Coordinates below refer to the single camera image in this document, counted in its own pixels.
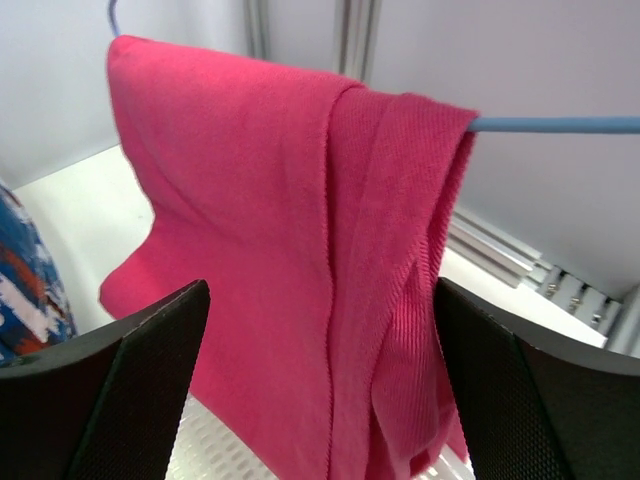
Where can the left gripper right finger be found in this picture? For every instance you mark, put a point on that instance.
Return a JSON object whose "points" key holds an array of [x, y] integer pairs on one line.
{"points": [[533, 403]]}

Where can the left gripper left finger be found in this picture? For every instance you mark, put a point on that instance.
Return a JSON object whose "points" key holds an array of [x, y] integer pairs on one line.
{"points": [[106, 404]]}

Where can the blue white patterned trousers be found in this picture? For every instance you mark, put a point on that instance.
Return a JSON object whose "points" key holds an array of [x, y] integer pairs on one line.
{"points": [[35, 310]]}

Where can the pink trousers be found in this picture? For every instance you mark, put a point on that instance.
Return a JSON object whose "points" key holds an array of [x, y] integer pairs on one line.
{"points": [[317, 211]]}

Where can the right aluminium frame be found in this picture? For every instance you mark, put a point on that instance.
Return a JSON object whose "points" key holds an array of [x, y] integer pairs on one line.
{"points": [[550, 205]]}

